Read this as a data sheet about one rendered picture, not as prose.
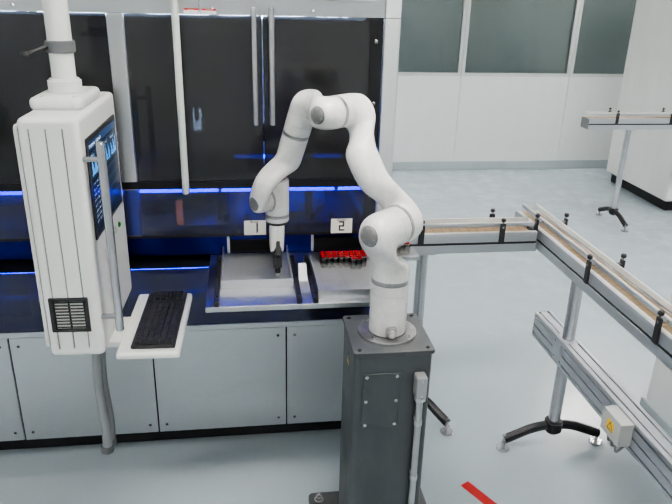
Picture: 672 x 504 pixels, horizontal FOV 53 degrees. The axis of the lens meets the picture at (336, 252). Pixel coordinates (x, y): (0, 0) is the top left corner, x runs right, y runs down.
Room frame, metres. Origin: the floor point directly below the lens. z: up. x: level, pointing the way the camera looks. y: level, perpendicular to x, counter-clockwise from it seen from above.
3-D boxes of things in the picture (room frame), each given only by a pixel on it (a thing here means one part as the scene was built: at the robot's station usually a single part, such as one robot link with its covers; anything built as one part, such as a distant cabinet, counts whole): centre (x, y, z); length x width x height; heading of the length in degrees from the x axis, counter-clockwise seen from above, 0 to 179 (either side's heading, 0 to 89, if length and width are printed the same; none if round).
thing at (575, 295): (2.50, -0.99, 0.46); 0.09 x 0.09 x 0.77; 8
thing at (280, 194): (2.27, 0.22, 1.21); 0.09 x 0.08 x 0.13; 139
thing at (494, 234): (2.75, -0.53, 0.92); 0.69 x 0.16 x 0.16; 98
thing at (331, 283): (2.31, -0.05, 0.90); 0.34 x 0.26 x 0.04; 8
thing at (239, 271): (2.37, 0.30, 0.90); 0.34 x 0.26 x 0.04; 8
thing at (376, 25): (2.53, -0.13, 1.40); 0.04 x 0.01 x 0.80; 98
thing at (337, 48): (2.51, 0.06, 1.50); 0.43 x 0.01 x 0.59; 98
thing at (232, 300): (2.33, 0.13, 0.87); 0.70 x 0.48 x 0.02; 98
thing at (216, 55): (2.44, 0.51, 1.50); 0.47 x 0.01 x 0.59; 98
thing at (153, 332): (2.08, 0.60, 0.82); 0.40 x 0.14 x 0.02; 6
